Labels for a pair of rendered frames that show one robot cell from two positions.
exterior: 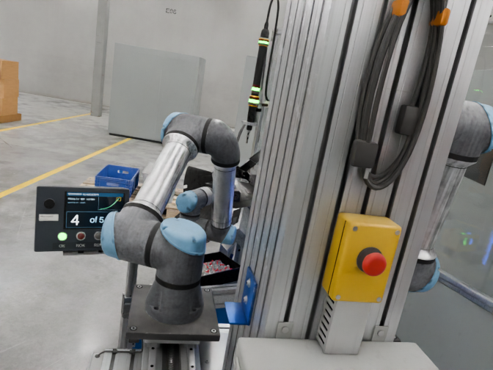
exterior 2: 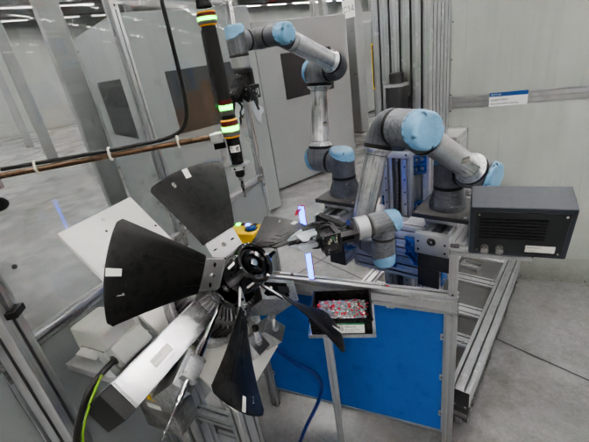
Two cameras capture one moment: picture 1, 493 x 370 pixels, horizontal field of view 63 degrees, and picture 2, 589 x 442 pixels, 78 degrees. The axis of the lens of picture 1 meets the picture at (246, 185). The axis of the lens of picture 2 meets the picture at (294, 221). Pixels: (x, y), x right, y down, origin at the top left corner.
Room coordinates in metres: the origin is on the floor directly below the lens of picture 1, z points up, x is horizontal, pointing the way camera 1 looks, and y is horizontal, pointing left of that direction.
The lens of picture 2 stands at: (2.27, 0.88, 1.70)
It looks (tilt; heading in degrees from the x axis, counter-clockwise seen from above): 24 degrees down; 234
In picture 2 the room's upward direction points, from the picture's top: 9 degrees counter-clockwise
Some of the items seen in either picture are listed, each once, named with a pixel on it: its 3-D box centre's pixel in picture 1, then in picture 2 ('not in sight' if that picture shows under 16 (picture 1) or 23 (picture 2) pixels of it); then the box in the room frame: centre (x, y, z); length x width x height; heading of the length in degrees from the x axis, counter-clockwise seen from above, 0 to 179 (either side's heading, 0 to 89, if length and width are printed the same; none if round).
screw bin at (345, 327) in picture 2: (210, 270); (341, 311); (1.56, 0.09, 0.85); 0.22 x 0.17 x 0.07; 133
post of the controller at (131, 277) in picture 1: (132, 269); (453, 270); (1.25, 0.34, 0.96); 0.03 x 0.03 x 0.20; 27
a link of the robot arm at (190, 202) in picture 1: (191, 201); (382, 223); (1.43, 0.19, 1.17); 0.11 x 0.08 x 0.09; 154
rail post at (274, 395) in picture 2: not in sight; (263, 348); (1.64, -0.43, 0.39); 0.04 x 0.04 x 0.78; 27
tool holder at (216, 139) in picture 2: (252, 113); (230, 150); (1.82, 0.03, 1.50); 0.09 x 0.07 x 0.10; 152
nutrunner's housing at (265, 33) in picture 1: (257, 78); (221, 87); (1.81, 0.03, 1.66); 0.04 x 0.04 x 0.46
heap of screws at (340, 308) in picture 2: (209, 271); (342, 313); (1.56, 0.09, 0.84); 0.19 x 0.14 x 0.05; 133
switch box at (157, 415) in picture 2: not in sight; (164, 396); (2.16, -0.16, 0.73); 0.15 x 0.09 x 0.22; 117
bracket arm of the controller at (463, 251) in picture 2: (103, 248); (489, 252); (1.20, 0.43, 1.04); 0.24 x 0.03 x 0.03; 117
